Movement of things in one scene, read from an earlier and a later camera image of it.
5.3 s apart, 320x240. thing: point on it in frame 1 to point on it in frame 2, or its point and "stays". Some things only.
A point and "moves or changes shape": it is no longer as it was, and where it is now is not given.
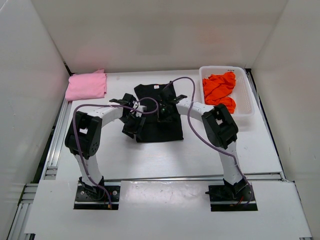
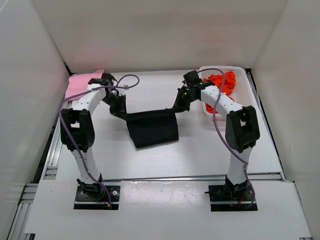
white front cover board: [164, 208] stays
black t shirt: [147, 95] moves or changes shape
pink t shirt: [86, 86] stays
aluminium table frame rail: [28, 190] stays
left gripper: [133, 125] to [119, 108]
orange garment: [217, 89] stays
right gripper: [164, 116] to [180, 104]
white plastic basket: [245, 106] stays
